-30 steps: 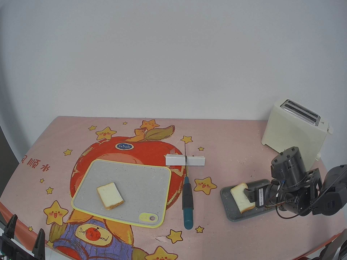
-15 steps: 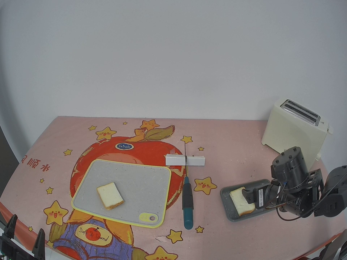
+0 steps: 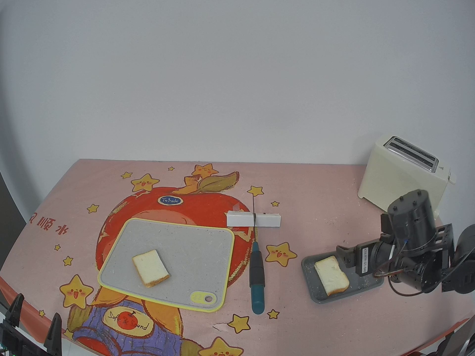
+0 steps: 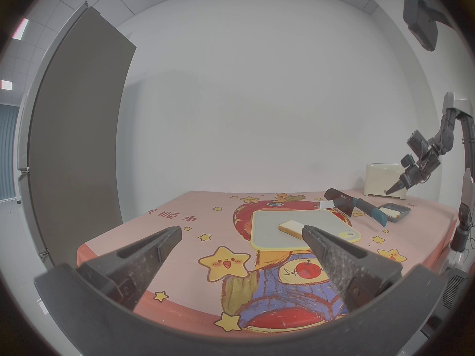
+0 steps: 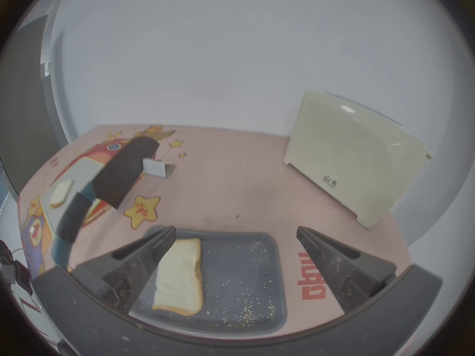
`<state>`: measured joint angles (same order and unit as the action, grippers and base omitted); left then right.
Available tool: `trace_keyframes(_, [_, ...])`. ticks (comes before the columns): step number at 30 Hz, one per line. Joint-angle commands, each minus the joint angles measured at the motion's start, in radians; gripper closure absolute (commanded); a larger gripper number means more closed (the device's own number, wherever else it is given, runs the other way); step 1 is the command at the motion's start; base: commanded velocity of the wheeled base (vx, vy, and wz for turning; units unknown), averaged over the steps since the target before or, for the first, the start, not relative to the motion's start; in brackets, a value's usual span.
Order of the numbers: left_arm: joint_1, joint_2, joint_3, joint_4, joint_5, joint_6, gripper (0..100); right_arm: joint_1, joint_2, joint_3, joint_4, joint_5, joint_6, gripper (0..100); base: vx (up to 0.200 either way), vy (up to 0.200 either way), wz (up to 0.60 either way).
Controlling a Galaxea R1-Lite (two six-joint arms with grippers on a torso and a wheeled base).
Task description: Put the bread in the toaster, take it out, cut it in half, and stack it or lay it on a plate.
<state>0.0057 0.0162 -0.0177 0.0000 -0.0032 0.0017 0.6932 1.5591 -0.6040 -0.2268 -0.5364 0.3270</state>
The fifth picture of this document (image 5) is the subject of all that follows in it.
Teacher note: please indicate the dark grey tray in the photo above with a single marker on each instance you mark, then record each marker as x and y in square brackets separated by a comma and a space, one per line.
[237, 273]

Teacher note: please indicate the cutting board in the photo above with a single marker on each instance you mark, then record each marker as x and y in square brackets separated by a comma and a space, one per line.
[83, 169]

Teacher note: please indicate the slice of bread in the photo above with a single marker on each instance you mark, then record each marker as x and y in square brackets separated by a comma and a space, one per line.
[61, 193]
[182, 276]

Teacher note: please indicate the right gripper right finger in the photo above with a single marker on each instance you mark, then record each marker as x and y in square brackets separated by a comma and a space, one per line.
[334, 263]

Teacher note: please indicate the white knife rest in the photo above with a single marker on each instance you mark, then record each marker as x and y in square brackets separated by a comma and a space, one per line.
[154, 167]

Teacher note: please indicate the cream toaster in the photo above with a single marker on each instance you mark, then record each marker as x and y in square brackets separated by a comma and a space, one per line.
[352, 154]

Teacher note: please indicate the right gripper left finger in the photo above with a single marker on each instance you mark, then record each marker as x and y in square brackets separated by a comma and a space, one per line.
[137, 263]

